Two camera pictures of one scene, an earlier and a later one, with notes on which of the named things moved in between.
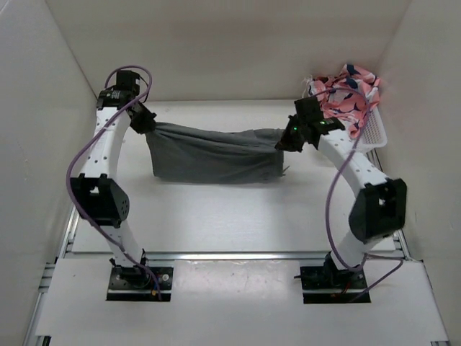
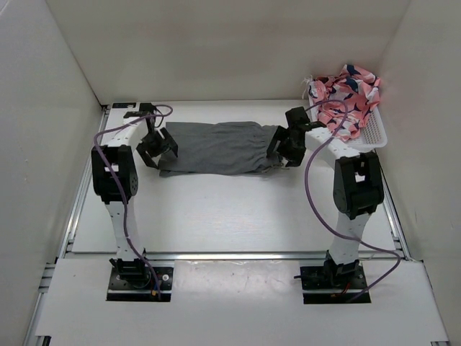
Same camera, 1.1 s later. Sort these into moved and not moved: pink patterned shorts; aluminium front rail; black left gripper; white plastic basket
Moved: black left gripper
Not moved: pink patterned shorts; white plastic basket; aluminium front rail
